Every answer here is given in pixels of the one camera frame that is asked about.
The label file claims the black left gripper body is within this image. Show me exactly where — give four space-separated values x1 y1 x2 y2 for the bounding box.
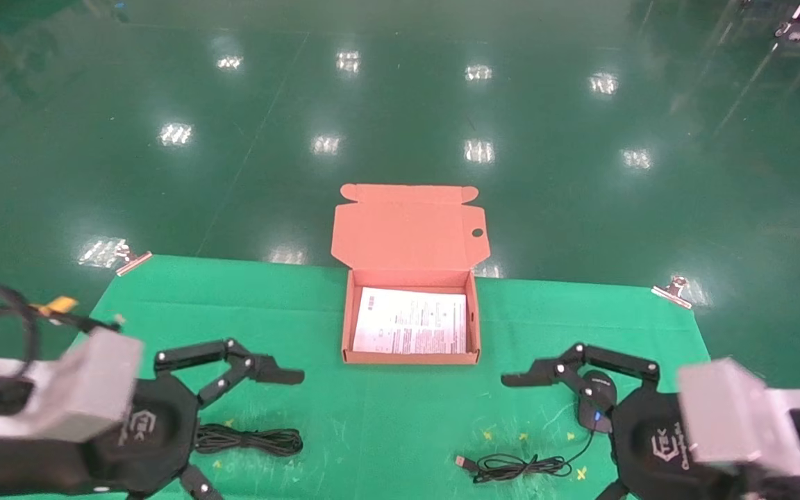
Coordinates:
0 375 199 497

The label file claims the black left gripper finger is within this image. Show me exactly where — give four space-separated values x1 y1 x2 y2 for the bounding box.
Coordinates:
154 338 306 409
179 464 224 500

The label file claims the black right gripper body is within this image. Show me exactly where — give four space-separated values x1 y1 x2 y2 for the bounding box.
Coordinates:
612 384 800 500

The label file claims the black mouse cable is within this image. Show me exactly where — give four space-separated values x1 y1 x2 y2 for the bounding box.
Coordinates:
454 370 619 485

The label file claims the black data cable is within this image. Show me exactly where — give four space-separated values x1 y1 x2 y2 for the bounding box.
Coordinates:
195 424 303 458

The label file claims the open brown cardboard box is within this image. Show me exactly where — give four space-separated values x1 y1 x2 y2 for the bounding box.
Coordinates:
331 183 491 365

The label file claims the metal cloth clip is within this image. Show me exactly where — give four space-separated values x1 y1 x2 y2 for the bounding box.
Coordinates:
652 276 694 309
115 243 153 277

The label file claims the green table cloth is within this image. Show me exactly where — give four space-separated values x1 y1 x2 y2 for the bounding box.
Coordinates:
0 255 713 500

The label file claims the white printed instruction sheet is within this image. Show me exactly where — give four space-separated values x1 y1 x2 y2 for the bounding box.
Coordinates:
353 287 468 355

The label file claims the grey right wrist camera bracket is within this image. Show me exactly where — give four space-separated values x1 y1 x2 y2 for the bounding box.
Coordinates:
676 358 800 480

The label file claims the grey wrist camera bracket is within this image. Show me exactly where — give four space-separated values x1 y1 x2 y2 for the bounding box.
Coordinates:
676 358 800 480
0 326 145 445

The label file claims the grey left wrist camera bracket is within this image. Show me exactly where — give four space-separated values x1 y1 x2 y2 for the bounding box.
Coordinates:
0 326 145 445

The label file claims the yellow cable tag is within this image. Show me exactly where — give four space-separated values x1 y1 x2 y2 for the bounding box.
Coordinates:
31 297 79 318

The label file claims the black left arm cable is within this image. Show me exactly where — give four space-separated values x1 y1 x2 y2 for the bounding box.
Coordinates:
0 285 124 372

